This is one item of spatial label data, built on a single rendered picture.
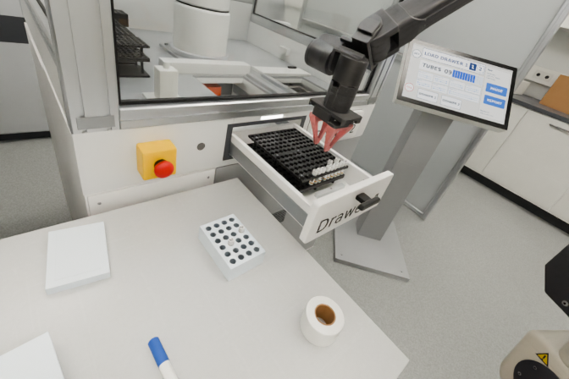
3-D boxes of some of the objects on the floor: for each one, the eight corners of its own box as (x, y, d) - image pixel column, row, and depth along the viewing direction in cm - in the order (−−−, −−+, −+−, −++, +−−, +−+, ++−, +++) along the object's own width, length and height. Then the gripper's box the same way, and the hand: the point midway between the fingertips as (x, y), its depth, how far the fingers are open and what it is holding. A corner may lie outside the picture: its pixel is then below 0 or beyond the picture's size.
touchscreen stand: (407, 282, 164) (526, 128, 111) (334, 261, 164) (417, 96, 111) (391, 224, 207) (472, 92, 154) (333, 207, 207) (393, 70, 154)
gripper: (316, 72, 56) (295, 138, 65) (355, 93, 51) (327, 162, 59) (338, 72, 61) (316, 134, 69) (375, 91, 55) (346, 156, 63)
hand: (322, 144), depth 64 cm, fingers open, 3 cm apart
